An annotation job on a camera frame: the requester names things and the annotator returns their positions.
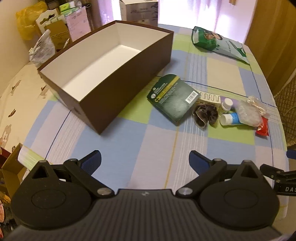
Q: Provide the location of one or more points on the blue cream tube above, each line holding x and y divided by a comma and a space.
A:
232, 118

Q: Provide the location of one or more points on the green blister card package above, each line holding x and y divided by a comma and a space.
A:
175, 102

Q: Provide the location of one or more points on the pink box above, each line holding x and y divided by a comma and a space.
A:
77, 25

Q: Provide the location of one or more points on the pale curtain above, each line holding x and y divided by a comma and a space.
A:
208, 11

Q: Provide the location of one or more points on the open cardboard box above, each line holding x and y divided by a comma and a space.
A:
11, 166

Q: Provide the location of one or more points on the yellow plastic bag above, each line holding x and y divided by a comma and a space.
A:
25, 20

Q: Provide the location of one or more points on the clear plastic bag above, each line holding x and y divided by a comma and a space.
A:
42, 49

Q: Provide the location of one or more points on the green snack bag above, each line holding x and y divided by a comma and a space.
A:
208, 39

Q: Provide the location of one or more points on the white chair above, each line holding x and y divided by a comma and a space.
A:
46, 17

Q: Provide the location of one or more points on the green tissue packet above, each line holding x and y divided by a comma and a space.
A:
69, 7

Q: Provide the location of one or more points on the small white-capped bottle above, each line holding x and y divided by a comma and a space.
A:
226, 104

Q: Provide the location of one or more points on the dark red box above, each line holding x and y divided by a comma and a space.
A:
4, 157

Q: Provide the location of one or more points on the wooden cabinet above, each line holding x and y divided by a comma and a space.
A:
272, 34

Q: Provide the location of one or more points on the brown cardboard box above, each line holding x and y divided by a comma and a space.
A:
129, 81

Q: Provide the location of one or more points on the plain cardboard box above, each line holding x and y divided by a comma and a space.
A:
59, 32

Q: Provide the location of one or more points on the bag of cotton swabs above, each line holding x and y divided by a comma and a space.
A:
248, 113

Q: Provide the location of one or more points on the white appliance box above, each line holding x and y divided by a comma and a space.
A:
138, 11

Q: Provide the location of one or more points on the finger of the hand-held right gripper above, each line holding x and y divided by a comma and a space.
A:
291, 154
270, 170

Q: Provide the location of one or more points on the brown hair scrunchie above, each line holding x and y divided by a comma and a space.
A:
203, 114

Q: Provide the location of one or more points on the checkered cloth covered desktop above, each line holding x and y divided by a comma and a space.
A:
161, 143

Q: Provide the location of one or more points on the cream bear print cloth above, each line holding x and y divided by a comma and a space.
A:
20, 97

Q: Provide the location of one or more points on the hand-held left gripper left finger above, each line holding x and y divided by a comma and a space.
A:
92, 161

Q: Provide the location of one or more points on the beige comb-shaped rack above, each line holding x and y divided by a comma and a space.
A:
210, 97

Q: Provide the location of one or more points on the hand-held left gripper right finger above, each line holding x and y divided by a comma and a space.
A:
199, 161

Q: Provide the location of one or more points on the wicker chair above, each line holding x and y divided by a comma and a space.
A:
286, 104

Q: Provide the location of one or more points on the red candy packet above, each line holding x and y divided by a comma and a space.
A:
263, 127

